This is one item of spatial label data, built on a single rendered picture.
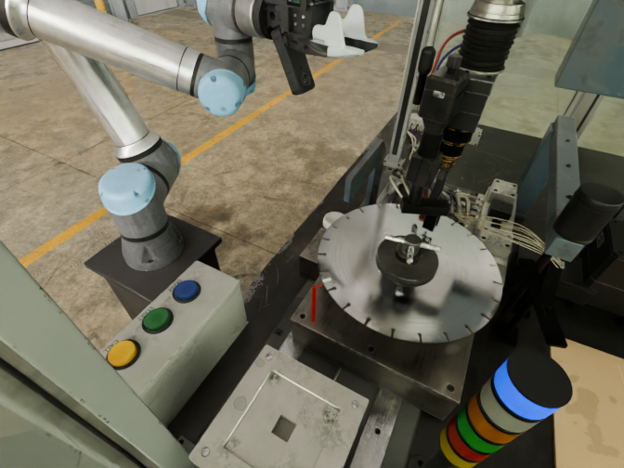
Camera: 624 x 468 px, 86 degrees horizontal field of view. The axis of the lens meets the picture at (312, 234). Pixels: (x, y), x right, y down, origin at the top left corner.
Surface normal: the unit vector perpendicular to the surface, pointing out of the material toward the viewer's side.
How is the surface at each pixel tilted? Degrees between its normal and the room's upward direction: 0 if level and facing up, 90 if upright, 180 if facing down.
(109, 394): 90
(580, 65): 90
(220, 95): 90
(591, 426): 0
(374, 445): 0
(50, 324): 90
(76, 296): 0
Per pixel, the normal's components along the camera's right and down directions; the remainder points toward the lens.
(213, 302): 0.02, -0.72
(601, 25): -0.48, 0.60
